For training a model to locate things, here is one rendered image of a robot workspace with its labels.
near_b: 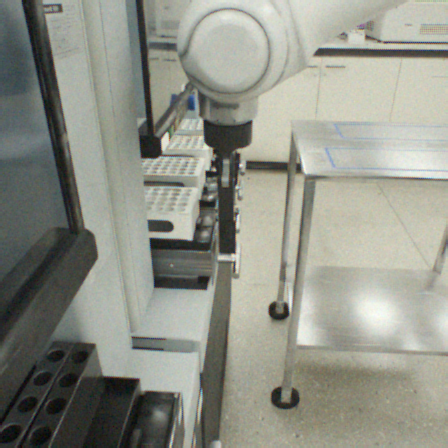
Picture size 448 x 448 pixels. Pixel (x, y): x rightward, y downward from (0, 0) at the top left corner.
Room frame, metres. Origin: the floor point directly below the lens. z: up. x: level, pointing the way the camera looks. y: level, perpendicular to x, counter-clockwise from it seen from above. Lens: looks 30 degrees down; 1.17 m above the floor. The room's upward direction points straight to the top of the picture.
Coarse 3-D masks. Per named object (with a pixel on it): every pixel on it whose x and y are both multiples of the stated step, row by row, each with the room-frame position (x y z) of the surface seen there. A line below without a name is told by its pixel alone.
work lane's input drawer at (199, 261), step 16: (208, 224) 0.62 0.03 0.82; (160, 240) 0.57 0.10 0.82; (176, 240) 0.57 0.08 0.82; (192, 240) 0.57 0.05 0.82; (208, 240) 0.57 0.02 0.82; (160, 256) 0.56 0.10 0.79; (176, 256) 0.56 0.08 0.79; (192, 256) 0.55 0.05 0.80; (208, 256) 0.55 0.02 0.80; (224, 256) 0.62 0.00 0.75; (240, 256) 0.62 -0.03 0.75; (160, 272) 0.56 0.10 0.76; (176, 272) 0.56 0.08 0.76; (192, 272) 0.55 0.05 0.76; (208, 272) 0.55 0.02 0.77
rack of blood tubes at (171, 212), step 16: (144, 192) 0.65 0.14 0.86; (160, 192) 0.65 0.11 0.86; (176, 192) 0.65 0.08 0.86; (192, 192) 0.65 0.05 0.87; (160, 208) 0.60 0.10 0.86; (176, 208) 0.59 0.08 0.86; (192, 208) 0.59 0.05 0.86; (160, 224) 0.64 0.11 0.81; (176, 224) 0.57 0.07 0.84; (192, 224) 0.58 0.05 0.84
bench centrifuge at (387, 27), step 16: (416, 0) 2.84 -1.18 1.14; (432, 0) 2.83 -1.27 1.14; (384, 16) 2.86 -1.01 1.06; (400, 16) 2.84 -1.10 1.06; (416, 16) 2.83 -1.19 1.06; (432, 16) 2.82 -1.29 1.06; (368, 32) 3.20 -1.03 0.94; (384, 32) 2.85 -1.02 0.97; (400, 32) 2.84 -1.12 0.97; (416, 32) 2.83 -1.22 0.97; (432, 32) 2.82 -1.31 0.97
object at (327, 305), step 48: (336, 144) 1.05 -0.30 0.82; (384, 144) 1.05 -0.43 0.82; (432, 144) 1.06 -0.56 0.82; (288, 192) 1.27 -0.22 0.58; (288, 240) 1.27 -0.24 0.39; (288, 288) 1.13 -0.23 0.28; (336, 288) 1.13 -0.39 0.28; (384, 288) 1.13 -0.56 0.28; (432, 288) 1.13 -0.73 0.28; (288, 336) 0.86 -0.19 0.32; (336, 336) 0.90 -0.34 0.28; (384, 336) 0.90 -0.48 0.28; (432, 336) 0.90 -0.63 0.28; (288, 384) 0.85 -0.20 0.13
